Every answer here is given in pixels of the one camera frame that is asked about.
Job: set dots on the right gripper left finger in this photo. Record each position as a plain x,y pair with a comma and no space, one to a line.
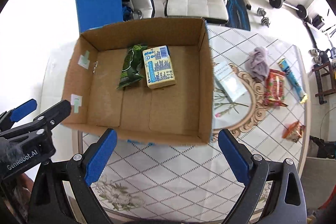
49,202

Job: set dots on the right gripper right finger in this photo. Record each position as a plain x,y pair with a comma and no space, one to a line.
286,200

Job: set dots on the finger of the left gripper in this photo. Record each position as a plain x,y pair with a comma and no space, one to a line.
48,120
8,118

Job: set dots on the orange snack packet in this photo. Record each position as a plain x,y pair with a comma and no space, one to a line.
294,132

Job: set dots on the dark green wipes pack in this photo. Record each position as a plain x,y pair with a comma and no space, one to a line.
132,64

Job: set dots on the yellow blue tissue pack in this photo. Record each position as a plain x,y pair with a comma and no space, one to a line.
158,67

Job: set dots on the red floral wipes pack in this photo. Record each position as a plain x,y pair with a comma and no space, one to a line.
274,93

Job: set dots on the white carton box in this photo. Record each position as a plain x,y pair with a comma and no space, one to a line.
227,80

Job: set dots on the blue gold long packet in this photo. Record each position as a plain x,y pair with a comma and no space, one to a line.
283,64

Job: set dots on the lilac towel cloth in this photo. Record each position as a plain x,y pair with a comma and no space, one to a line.
256,64

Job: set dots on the open cardboard box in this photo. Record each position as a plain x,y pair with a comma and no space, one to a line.
179,114

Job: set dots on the dark wooden stool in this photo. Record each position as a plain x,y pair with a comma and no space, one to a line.
325,79

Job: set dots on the chrome dumbbell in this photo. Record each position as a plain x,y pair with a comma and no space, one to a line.
264,20

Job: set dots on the white chair with jacket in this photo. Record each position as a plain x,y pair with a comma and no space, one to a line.
213,11

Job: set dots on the blue black exercise mat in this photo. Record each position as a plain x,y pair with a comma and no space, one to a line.
238,15

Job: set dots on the black barbell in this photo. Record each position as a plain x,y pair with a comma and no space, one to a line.
300,9

